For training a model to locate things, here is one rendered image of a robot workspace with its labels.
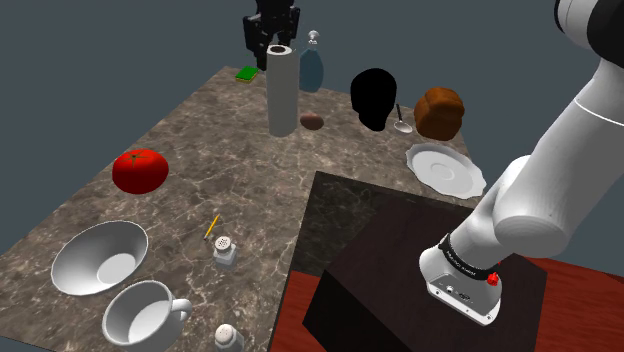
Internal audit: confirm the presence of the white bowl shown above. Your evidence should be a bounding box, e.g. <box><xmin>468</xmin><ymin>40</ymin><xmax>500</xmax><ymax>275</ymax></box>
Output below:
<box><xmin>50</xmin><ymin>220</ymin><xmax>150</xmax><ymax>297</ymax></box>

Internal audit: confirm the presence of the red tomato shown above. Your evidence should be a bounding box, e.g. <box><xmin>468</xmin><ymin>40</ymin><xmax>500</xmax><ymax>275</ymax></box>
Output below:
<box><xmin>111</xmin><ymin>148</ymin><xmax>170</xmax><ymax>196</ymax></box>

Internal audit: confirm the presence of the black rounded vessel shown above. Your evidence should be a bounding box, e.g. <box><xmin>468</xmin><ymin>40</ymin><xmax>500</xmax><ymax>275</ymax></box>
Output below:
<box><xmin>349</xmin><ymin>68</ymin><xmax>398</xmax><ymax>133</ymax></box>

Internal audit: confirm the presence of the glass salt shaker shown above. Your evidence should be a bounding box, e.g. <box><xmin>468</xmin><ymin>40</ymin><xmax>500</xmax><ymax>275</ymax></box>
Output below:
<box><xmin>212</xmin><ymin>235</ymin><xmax>239</xmax><ymax>270</ymax></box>
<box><xmin>214</xmin><ymin>323</ymin><xmax>245</xmax><ymax>352</ymax></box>

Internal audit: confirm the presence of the white paper towel roll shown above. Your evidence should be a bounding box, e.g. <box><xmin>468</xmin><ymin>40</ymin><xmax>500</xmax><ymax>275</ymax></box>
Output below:
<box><xmin>265</xmin><ymin>44</ymin><xmax>300</xmax><ymax>138</ymax></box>

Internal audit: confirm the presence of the green sponge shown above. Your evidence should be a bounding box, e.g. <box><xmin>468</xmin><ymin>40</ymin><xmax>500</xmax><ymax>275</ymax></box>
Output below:
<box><xmin>234</xmin><ymin>65</ymin><xmax>261</xmax><ymax>83</ymax></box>

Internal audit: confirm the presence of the dark robot stand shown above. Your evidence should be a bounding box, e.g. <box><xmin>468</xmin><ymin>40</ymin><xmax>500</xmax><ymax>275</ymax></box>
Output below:
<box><xmin>302</xmin><ymin>193</ymin><xmax>550</xmax><ymax>352</ymax></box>

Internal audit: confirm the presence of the blue-grey soap bottle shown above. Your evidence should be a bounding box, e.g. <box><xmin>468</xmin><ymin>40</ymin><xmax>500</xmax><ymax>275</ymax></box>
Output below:
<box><xmin>298</xmin><ymin>30</ymin><xmax>325</xmax><ymax>94</ymax></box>

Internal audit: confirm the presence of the yellow pencil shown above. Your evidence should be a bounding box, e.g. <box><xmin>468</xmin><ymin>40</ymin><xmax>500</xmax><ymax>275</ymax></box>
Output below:
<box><xmin>203</xmin><ymin>213</ymin><xmax>222</xmax><ymax>241</ymax></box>

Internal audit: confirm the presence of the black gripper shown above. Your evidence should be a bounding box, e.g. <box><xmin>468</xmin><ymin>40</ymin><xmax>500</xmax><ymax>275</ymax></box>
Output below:
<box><xmin>243</xmin><ymin>0</ymin><xmax>301</xmax><ymax>72</ymax></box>

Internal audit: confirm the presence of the white scalloped plate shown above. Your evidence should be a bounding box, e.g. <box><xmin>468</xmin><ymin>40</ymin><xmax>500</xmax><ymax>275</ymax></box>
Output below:
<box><xmin>405</xmin><ymin>142</ymin><xmax>488</xmax><ymax>201</ymax></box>

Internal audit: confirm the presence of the brown bread loaf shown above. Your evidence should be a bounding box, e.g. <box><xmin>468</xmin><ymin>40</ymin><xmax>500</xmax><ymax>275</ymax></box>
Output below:
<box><xmin>413</xmin><ymin>86</ymin><xmax>466</xmax><ymax>143</ymax></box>

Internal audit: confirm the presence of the white cup with handle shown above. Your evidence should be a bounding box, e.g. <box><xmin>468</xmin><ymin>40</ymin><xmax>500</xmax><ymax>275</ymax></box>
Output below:
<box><xmin>101</xmin><ymin>279</ymin><xmax>194</xmax><ymax>348</ymax></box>

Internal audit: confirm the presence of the silver spoon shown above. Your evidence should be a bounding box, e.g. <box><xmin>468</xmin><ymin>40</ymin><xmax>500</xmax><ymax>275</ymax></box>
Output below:
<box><xmin>393</xmin><ymin>103</ymin><xmax>414</xmax><ymax>135</ymax></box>

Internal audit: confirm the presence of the brown potato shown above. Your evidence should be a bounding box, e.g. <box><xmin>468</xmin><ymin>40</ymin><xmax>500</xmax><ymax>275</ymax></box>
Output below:
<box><xmin>299</xmin><ymin>112</ymin><xmax>325</xmax><ymax>132</ymax></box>

